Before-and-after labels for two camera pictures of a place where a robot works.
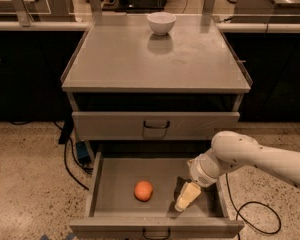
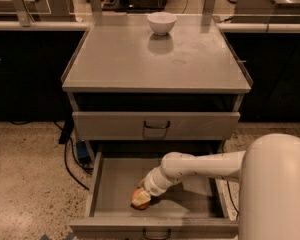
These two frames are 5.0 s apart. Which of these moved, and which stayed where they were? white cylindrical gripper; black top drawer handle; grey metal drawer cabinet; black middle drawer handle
Moved: white cylindrical gripper
Stayed: black middle drawer handle; black top drawer handle; grey metal drawer cabinet
